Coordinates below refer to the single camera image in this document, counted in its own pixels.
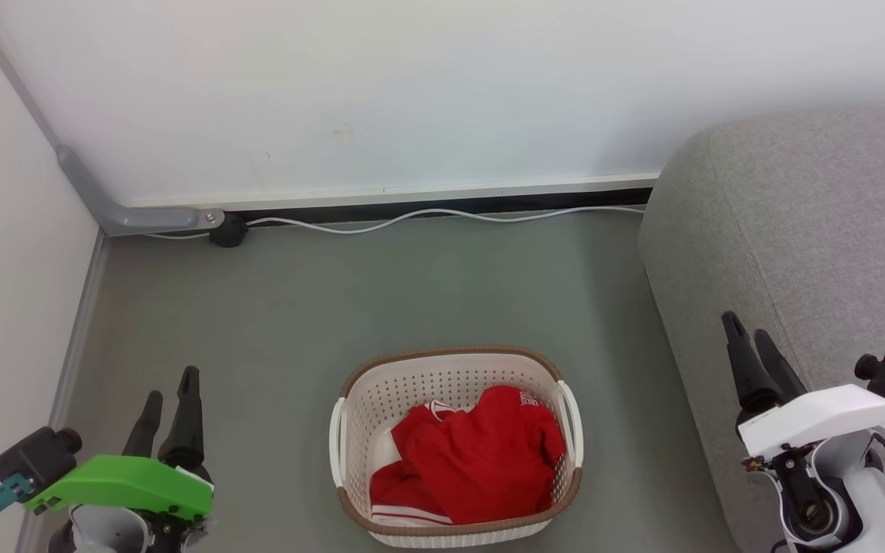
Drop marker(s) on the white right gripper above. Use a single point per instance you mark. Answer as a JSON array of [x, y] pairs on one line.
[[819, 418]]

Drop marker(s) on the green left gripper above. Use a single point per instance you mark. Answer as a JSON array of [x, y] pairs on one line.
[[127, 484]]

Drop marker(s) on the red shirt white trim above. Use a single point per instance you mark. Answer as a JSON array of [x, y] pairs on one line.
[[488, 453]]

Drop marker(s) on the grey fabric sofa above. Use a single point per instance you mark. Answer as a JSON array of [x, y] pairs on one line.
[[803, 230]]

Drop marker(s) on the black round floor stopper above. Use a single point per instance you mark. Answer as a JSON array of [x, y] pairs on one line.
[[228, 230]]

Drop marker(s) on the grey metal corner conduit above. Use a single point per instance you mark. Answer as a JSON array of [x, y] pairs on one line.
[[150, 219]]

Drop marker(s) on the white laundry basket brown rim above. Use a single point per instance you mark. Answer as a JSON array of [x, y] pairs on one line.
[[442, 376]]

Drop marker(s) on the grey wall skirting strip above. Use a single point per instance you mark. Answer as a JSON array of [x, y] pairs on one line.
[[74, 346]]

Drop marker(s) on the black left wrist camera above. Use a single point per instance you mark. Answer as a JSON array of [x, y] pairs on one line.
[[34, 459]]

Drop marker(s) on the silver wall skirting strip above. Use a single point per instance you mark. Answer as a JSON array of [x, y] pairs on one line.
[[412, 192]]

